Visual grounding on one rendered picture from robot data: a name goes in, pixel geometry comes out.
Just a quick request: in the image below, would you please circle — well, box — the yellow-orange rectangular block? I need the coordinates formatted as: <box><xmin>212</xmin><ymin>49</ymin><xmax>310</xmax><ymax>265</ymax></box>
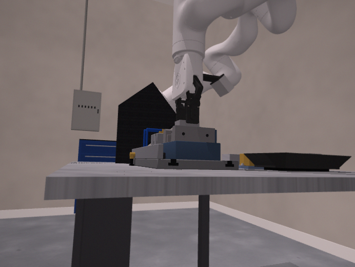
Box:
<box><xmin>240</xmin><ymin>154</ymin><xmax>254</xmax><ymax>166</ymax></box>

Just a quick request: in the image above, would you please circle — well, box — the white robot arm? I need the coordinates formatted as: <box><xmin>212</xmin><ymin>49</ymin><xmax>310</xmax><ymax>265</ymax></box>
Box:
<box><xmin>172</xmin><ymin>0</ymin><xmax>297</xmax><ymax>97</ymax></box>

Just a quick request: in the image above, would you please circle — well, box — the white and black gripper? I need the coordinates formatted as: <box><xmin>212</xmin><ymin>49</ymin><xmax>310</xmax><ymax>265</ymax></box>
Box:
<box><xmin>172</xmin><ymin>53</ymin><xmax>203</xmax><ymax>124</ymax></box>

